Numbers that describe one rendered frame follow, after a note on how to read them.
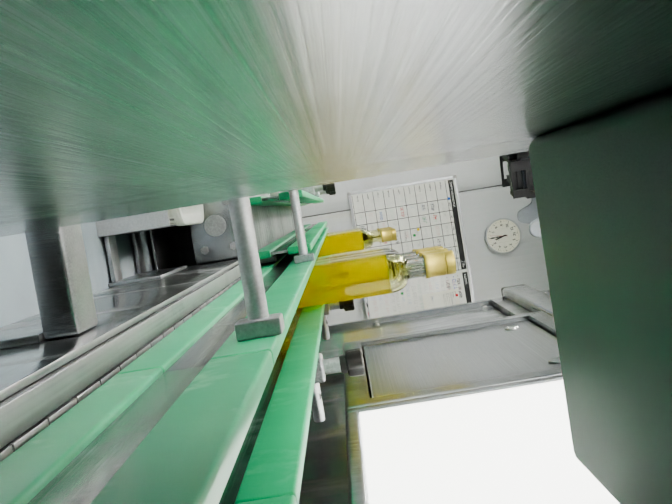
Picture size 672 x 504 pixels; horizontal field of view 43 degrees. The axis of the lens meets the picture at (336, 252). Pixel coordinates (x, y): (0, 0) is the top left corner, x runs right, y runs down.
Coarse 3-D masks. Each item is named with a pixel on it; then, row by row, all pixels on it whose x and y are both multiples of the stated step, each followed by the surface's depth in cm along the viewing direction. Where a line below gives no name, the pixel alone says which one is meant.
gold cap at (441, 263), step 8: (424, 256) 123; (432, 256) 123; (440, 256) 123; (448, 256) 122; (432, 264) 122; (440, 264) 122; (448, 264) 122; (432, 272) 123; (440, 272) 123; (448, 272) 123
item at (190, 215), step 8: (176, 208) 92; (184, 208) 108; (192, 208) 108; (200, 208) 108; (176, 216) 93; (184, 216) 95; (192, 216) 100; (200, 216) 105; (184, 224) 95; (192, 224) 101
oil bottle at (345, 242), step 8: (344, 232) 250; (352, 232) 245; (360, 232) 245; (368, 232) 246; (376, 232) 248; (384, 232) 246; (392, 232) 246; (328, 240) 245; (336, 240) 245; (344, 240) 245; (352, 240) 245; (360, 240) 245; (368, 240) 245; (376, 240) 247; (384, 240) 247; (392, 240) 248; (328, 248) 245; (336, 248) 245; (344, 248) 245; (352, 248) 245; (360, 248) 245; (320, 256) 246
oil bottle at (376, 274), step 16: (368, 256) 123; (384, 256) 121; (400, 256) 122; (320, 272) 121; (336, 272) 121; (352, 272) 121; (368, 272) 121; (384, 272) 121; (400, 272) 121; (320, 288) 121; (336, 288) 121; (352, 288) 121; (368, 288) 121; (384, 288) 121; (400, 288) 122; (304, 304) 122; (320, 304) 122
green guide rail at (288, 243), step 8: (312, 224) 287; (320, 224) 245; (312, 232) 172; (320, 232) 178; (280, 240) 153; (288, 240) 156; (296, 240) 148; (312, 240) 127; (264, 248) 126; (272, 248) 121; (280, 248) 124; (288, 248) 115; (296, 248) 115; (312, 248) 120; (264, 256) 115
